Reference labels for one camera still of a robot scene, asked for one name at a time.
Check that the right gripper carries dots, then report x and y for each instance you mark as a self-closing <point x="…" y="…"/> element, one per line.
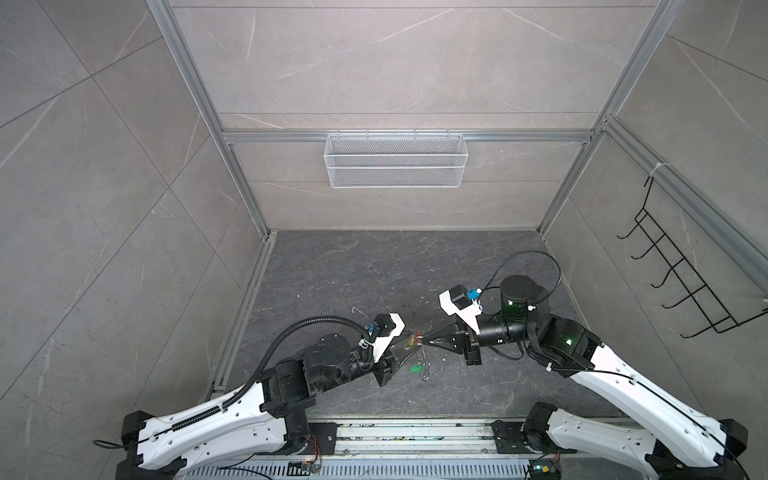
<point x="466" y="342"/>

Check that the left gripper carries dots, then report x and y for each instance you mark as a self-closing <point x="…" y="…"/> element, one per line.
<point x="388" y="362"/>

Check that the metal keyring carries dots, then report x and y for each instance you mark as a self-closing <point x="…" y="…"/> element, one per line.
<point x="422" y="361"/>

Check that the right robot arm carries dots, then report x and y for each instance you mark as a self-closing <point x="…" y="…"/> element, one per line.
<point x="671" y="439"/>

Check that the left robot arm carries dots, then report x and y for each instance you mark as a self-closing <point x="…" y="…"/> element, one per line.
<point x="267" y="414"/>

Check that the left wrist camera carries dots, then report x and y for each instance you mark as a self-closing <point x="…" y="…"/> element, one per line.
<point x="381" y="333"/>

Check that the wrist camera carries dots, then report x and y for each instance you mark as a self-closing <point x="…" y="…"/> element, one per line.
<point x="464" y="303"/>
<point x="381" y="333"/>

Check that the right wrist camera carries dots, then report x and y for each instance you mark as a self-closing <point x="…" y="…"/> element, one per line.
<point x="464" y="303"/>

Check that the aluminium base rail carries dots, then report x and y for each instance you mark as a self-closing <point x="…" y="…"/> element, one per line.
<point x="420" y="441"/>

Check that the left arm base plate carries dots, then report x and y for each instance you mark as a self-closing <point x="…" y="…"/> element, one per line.
<point x="323" y="435"/>

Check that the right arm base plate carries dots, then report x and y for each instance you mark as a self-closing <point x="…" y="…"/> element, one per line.
<point x="510" y="441"/>

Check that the slotted cable duct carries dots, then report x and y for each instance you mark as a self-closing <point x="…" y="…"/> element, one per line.
<point x="466" y="468"/>

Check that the white wire mesh basket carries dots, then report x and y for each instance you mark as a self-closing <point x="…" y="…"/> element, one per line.
<point x="358" y="161"/>

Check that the black wire hook rack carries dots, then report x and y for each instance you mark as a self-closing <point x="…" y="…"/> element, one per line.
<point x="678" y="265"/>

